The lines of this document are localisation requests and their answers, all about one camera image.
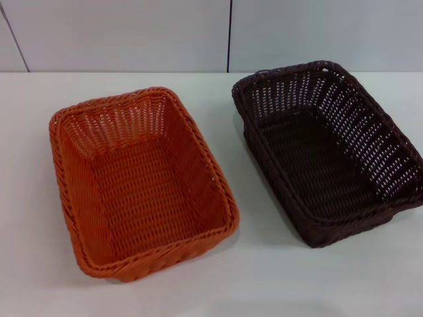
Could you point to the orange woven plastic basket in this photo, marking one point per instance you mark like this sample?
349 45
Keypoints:
148 185

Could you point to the dark brown woven basket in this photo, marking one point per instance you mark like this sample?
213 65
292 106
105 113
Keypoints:
314 158

